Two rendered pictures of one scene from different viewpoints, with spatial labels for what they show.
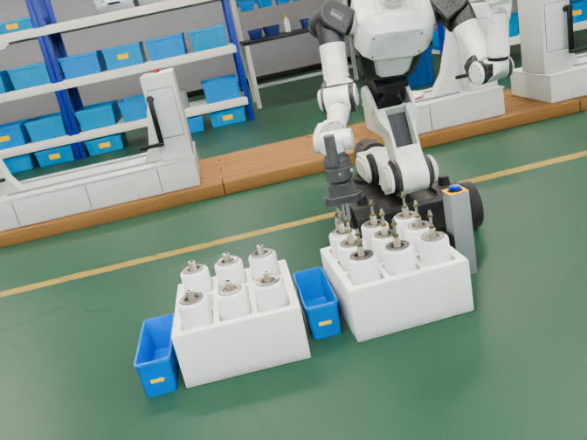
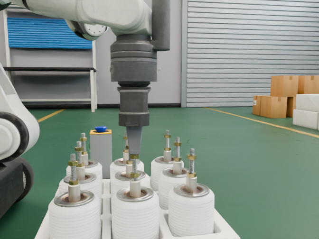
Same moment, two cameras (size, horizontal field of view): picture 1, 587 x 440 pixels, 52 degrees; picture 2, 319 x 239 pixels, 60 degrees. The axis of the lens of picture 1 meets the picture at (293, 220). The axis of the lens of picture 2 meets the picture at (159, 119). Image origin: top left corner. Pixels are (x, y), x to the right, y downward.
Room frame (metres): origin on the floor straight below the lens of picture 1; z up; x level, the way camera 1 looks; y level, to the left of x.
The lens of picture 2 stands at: (1.84, 0.37, 0.47)
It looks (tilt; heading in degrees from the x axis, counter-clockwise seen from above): 7 degrees down; 266
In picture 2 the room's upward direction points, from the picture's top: straight up
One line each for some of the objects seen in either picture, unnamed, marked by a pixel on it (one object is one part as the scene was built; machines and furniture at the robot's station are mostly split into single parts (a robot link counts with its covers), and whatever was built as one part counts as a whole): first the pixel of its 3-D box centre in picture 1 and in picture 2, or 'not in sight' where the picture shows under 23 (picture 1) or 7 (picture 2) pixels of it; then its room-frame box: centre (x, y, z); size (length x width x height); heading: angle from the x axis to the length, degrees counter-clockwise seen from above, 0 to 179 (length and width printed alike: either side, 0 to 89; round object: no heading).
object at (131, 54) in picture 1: (125, 55); not in sight; (6.60, 1.35, 0.89); 0.50 x 0.38 x 0.21; 5
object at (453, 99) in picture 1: (425, 68); not in sight; (4.18, -1.09, 0.45); 0.82 x 0.57 x 0.74; 95
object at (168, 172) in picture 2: (397, 245); (177, 172); (1.75, -0.30, 0.25); 0.08 x 0.08 x 0.01
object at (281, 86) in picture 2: not in sight; (284, 86); (-0.25, -3.57, 0.45); 0.30 x 0.24 x 0.30; 97
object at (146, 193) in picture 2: (351, 243); (135, 194); (1.86, -0.17, 0.25); 0.08 x 0.08 x 0.01
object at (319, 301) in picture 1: (316, 301); not in sight; (1.87, -0.02, 0.06); 0.30 x 0.11 x 0.12; 4
